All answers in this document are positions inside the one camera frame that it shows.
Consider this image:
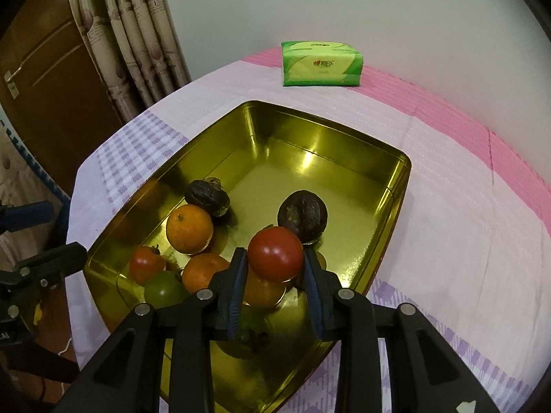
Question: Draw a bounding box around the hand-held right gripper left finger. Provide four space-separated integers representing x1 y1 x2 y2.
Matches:
52 247 248 413

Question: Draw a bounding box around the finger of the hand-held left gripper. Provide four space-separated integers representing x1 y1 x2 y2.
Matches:
0 201 53 234
0 242 88 291

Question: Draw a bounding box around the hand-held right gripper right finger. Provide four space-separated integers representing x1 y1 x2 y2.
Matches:
303 247 500 413

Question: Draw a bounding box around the orange mandarin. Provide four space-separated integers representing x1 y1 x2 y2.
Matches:
166 203 215 254
243 267 288 309
181 253 231 295

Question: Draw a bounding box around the red tomato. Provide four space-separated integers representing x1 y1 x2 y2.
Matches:
247 226 305 281
129 244 166 285

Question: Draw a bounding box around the dark passion fruit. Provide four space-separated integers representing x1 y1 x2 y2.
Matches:
185 178 231 218
278 190 326 244

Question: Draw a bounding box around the gold metal tray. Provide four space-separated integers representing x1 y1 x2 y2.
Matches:
84 100 412 411

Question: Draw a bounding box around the beige mat with blue edge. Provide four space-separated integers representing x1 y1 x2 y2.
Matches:
0 114 74 267

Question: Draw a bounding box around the brown wooden door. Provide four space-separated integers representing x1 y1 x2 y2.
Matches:
0 0 125 194

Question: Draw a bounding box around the metal door latch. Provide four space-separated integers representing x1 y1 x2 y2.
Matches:
3 68 22 97

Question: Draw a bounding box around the white lilac checked cloth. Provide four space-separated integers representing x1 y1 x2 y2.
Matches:
64 58 551 413

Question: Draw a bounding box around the beige patterned curtain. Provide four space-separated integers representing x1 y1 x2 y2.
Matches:
64 0 192 123

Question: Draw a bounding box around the green tissue pack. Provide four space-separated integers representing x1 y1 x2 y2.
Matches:
281 41 363 87

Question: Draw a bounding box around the white cord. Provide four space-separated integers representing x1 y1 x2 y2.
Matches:
55 333 74 358

